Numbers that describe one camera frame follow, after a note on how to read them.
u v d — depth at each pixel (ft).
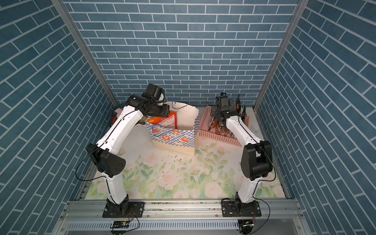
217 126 3.31
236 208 2.19
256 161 1.58
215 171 2.86
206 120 3.67
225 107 2.27
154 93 2.04
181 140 2.65
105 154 1.50
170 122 2.93
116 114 3.45
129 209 2.37
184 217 2.41
